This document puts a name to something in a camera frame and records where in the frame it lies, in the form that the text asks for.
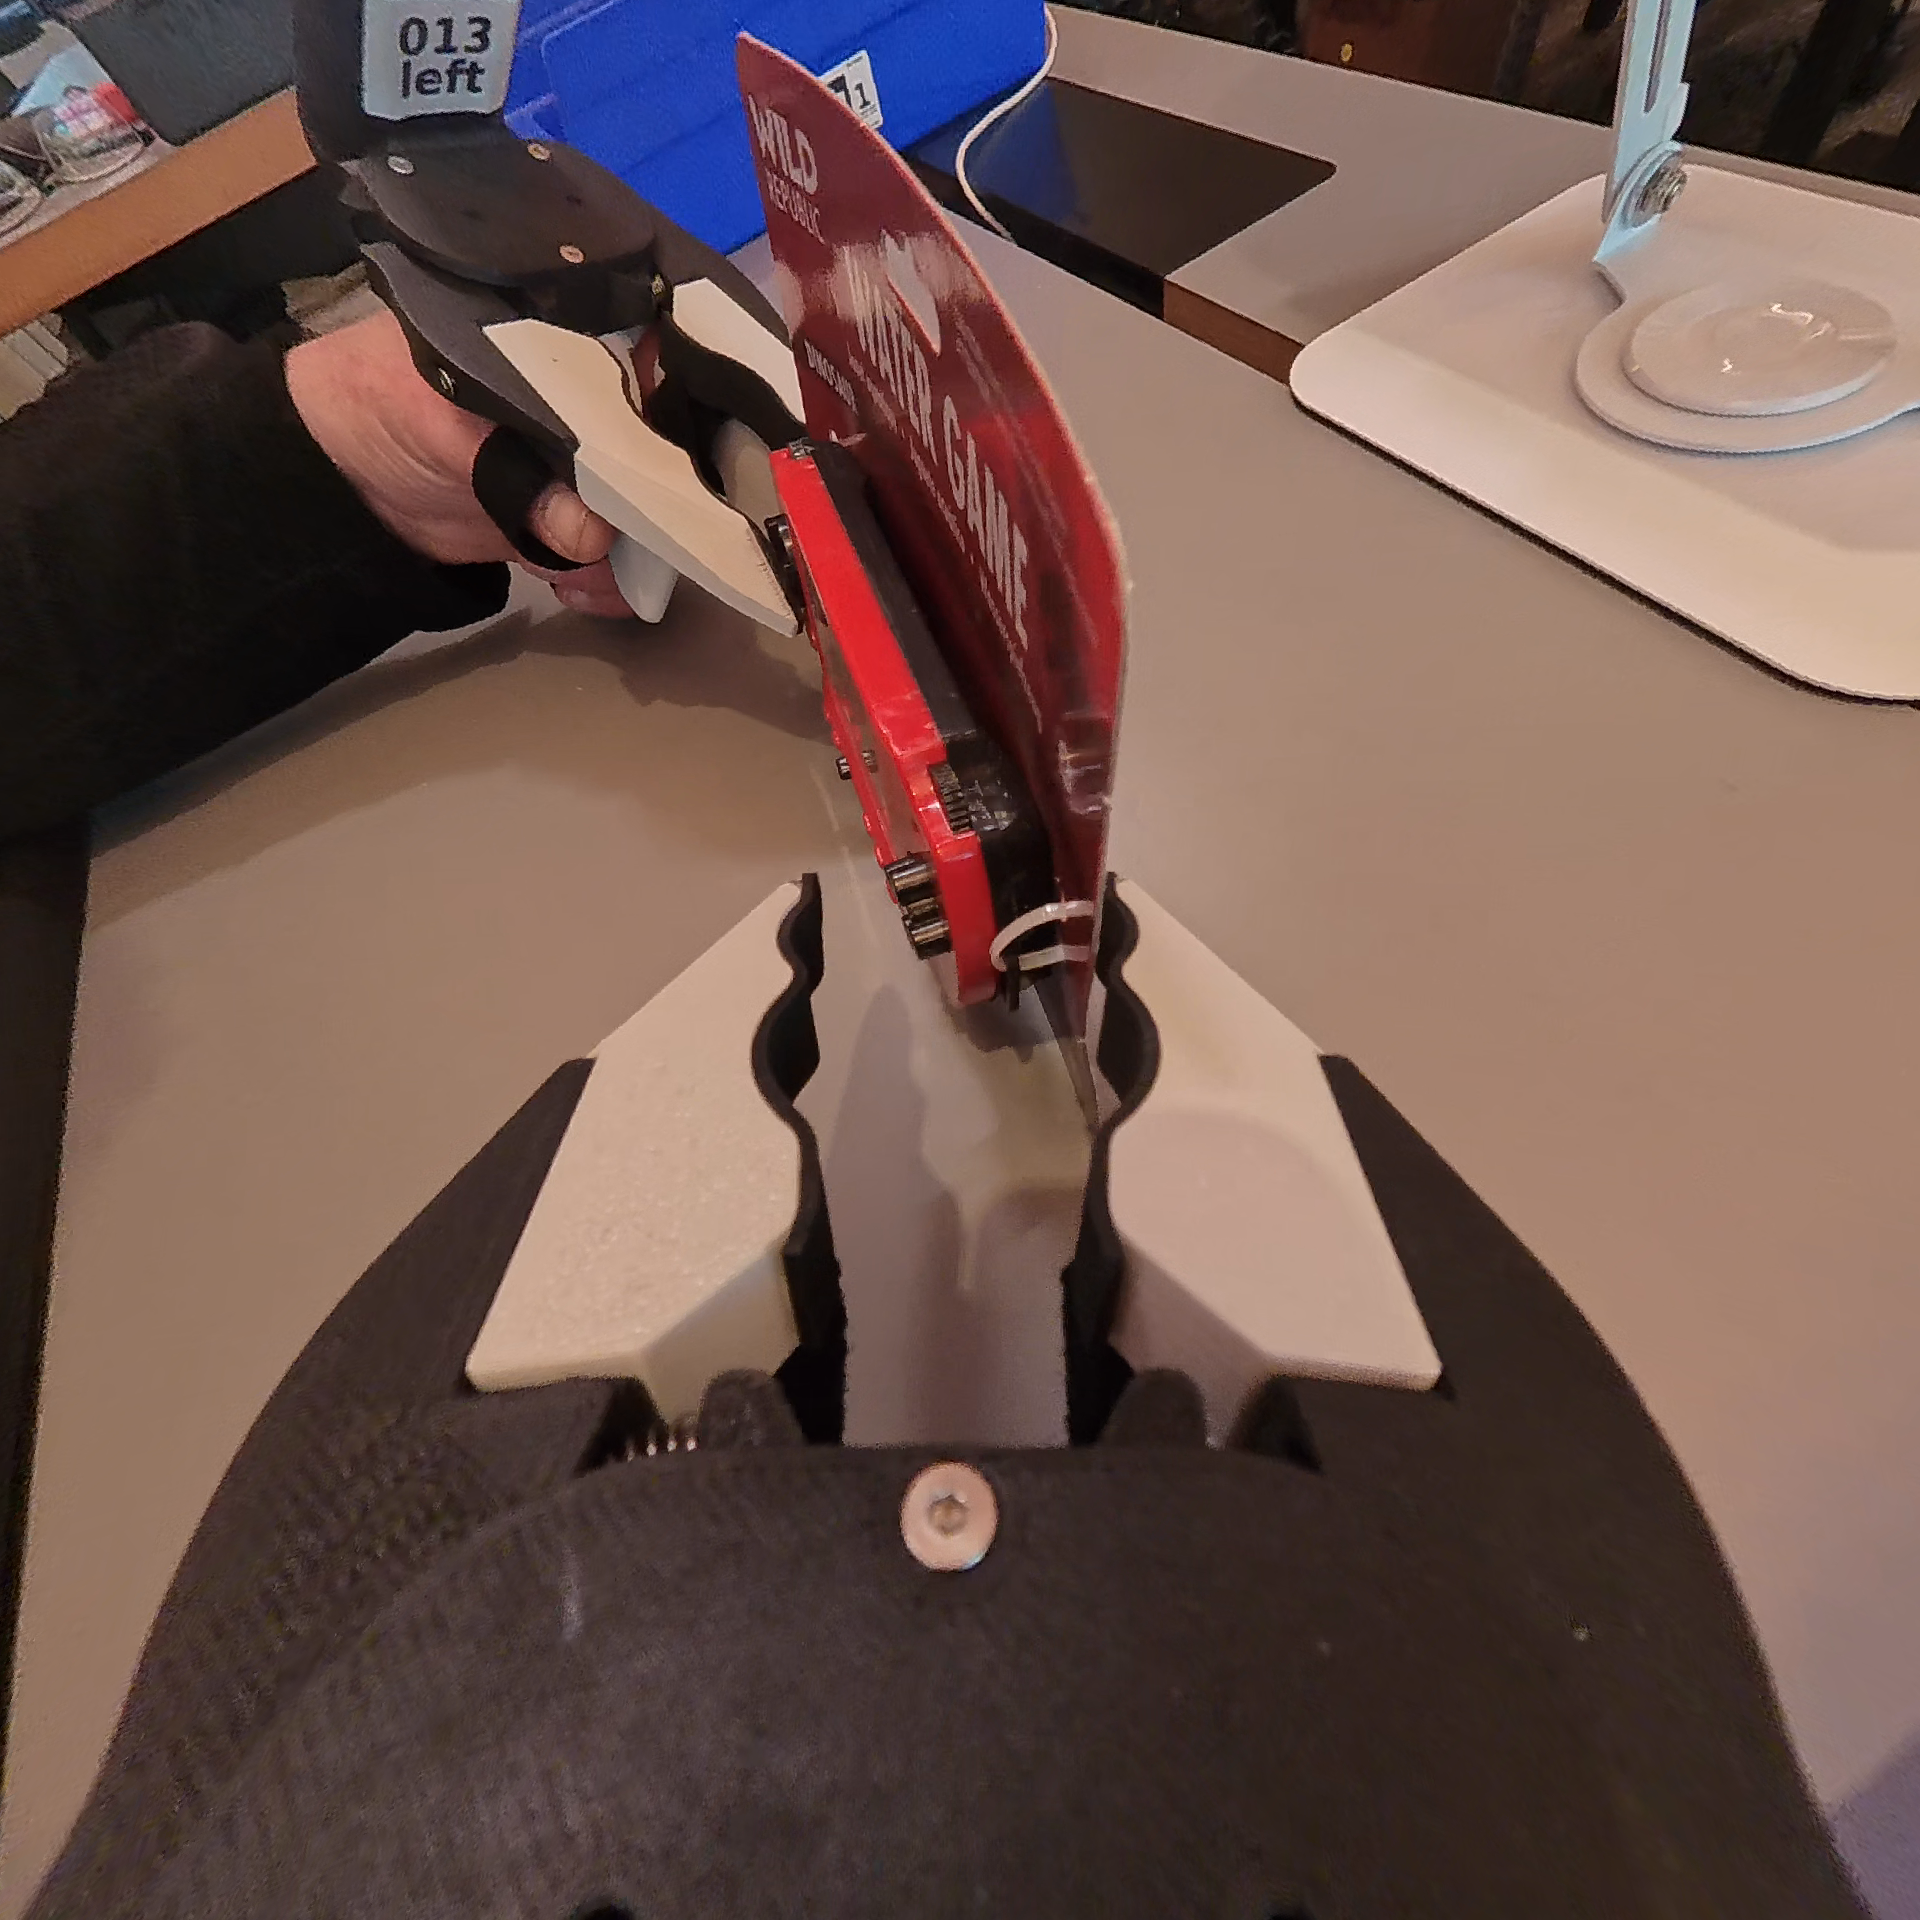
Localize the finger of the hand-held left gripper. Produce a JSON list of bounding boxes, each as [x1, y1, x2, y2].
[[630, 277, 811, 518], [481, 317, 805, 638]]

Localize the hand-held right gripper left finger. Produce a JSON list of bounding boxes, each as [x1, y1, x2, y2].
[[463, 873, 847, 1448]]

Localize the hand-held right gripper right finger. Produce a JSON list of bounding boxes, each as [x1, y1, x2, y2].
[[1063, 873, 1445, 1448]]

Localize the red handheld toy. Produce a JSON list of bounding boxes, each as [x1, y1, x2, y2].
[[736, 31, 1127, 1129]]

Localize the person's left forearm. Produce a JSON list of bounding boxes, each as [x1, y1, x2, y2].
[[0, 321, 515, 841]]

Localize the person's left hand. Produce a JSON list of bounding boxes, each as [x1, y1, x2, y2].
[[285, 328, 639, 619]]

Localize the blue bin with tag sticker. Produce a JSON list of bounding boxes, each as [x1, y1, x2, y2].
[[543, 0, 1052, 255]]

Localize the black storage crate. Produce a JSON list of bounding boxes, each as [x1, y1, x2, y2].
[[83, 0, 302, 145]]

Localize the black desk mat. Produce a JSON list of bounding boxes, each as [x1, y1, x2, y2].
[[913, 75, 1340, 320]]

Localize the white cable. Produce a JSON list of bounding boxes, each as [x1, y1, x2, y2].
[[951, 36, 1059, 225]]

